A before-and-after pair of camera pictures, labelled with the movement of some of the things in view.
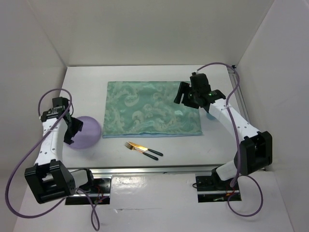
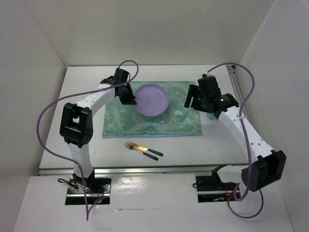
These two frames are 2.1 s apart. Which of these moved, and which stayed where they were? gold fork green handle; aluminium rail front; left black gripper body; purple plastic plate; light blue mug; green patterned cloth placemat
Moved: left black gripper body; purple plastic plate
Stayed: green patterned cloth placemat; light blue mug; gold fork green handle; aluminium rail front
